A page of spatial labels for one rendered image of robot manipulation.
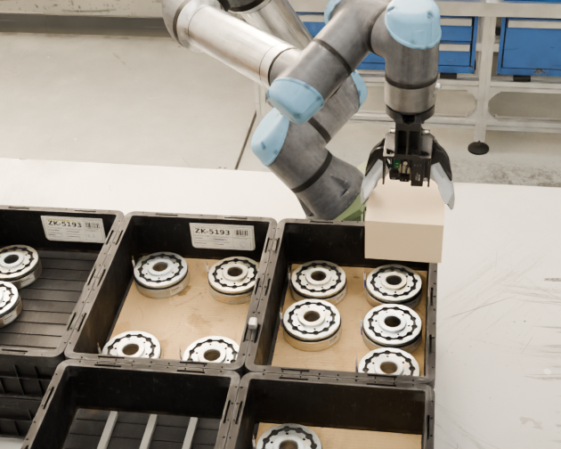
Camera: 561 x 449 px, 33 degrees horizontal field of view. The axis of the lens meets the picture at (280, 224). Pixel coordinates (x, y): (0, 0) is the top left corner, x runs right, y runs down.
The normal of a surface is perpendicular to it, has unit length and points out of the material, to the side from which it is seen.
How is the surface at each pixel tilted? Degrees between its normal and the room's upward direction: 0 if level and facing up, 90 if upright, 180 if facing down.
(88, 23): 90
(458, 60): 90
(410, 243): 90
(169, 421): 0
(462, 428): 0
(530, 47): 90
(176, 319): 0
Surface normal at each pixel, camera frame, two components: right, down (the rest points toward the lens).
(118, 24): -0.17, 0.61
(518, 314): -0.05, -0.79
